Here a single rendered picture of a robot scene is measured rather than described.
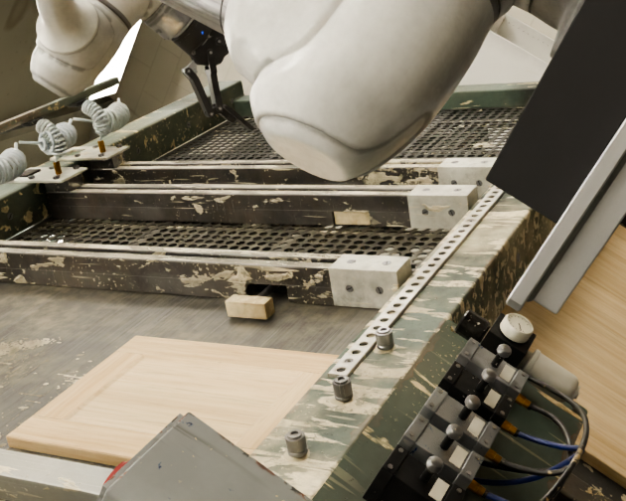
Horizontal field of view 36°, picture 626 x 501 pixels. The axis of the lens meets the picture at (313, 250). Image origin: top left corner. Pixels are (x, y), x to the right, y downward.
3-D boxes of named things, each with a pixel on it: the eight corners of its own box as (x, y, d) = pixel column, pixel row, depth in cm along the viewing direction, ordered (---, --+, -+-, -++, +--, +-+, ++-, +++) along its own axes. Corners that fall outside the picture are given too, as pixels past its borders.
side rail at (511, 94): (580, 125, 264) (578, 85, 260) (238, 134, 316) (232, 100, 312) (587, 117, 270) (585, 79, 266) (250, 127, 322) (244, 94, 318)
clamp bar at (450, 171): (494, 202, 201) (483, 88, 192) (59, 196, 257) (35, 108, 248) (508, 186, 209) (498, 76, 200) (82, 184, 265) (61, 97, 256)
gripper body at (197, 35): (192, 5, 174) (231, 39, 178) (164, 42, 173) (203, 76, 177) (205, 3, 168) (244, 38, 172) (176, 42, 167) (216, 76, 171)
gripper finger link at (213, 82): (215, 48, 172) (207, 50, 171) (225, 111, 174) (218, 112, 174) (208, 48, 175) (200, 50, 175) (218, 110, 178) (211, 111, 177)
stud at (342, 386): (349, 404, 125) (345, 384, 124) (331, 402, 126) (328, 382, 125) (357, 395, 127) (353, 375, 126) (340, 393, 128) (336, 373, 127)
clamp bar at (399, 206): (467, 234, 187) (454, 112, 178) (13, 220, 243) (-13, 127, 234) (483, 215, 195) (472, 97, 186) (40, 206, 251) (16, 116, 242)
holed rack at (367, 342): (347, 379, 131) (347, 375, 131) (328, 377, 133) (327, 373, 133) (601, 78, 264) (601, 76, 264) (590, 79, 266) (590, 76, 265)
